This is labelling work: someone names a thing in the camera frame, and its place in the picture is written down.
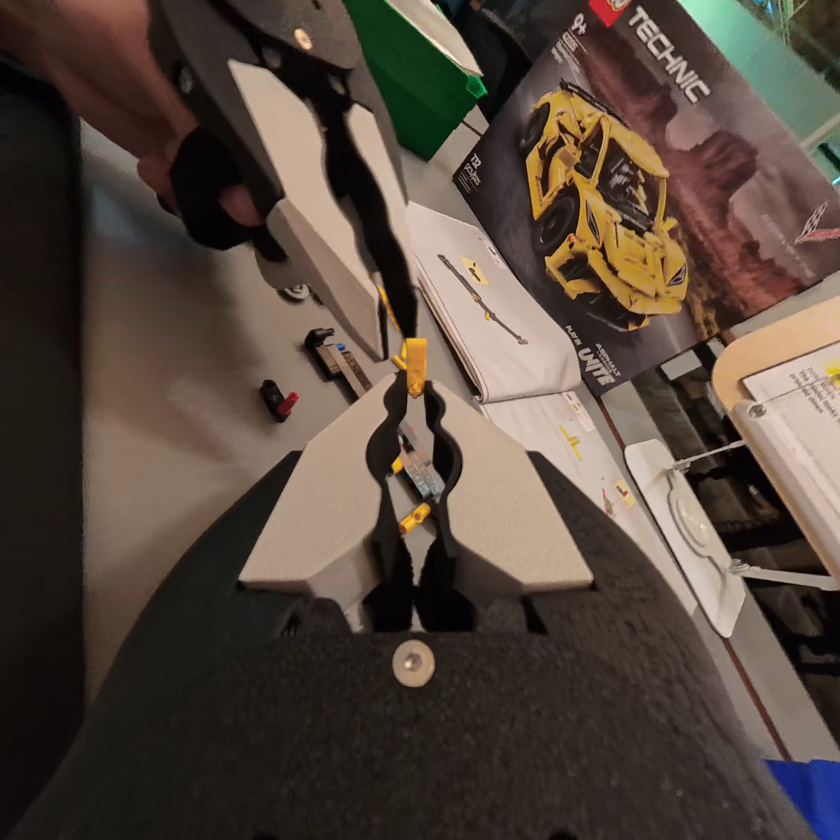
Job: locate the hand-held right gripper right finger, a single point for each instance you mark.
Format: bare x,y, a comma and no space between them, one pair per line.
515,518

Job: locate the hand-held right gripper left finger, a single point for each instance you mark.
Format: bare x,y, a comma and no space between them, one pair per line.
315,518

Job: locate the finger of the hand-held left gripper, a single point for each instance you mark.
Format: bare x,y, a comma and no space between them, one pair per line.
380,164
289,144

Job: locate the black connector with red pin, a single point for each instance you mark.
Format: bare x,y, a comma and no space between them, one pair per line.
275,400

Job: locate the yellow connector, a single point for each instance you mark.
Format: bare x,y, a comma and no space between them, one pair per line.
415,367

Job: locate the person's left hand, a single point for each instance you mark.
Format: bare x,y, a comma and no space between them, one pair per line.
98,59

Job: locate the green bin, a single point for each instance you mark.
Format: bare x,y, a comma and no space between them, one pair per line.
407,105

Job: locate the white paper liner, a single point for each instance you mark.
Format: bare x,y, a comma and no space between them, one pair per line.
439,33

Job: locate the yellow axle rod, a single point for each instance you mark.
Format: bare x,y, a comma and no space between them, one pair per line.
388,312

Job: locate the pile of dark beams and wheels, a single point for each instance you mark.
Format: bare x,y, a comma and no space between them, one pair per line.
295,293

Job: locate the long grey black beam assembly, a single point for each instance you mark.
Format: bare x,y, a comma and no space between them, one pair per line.
341,364

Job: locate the white metal stand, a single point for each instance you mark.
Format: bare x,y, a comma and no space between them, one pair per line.
682,538

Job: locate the open instruction booklet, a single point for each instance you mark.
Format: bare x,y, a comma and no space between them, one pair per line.
518,328

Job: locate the dark box with yellow car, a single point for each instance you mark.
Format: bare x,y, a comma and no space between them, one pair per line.
656,197

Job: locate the printed instruction sheet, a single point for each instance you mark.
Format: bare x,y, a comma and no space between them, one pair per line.
807,394

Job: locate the blue bin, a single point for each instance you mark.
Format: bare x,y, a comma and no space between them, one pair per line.
807,800

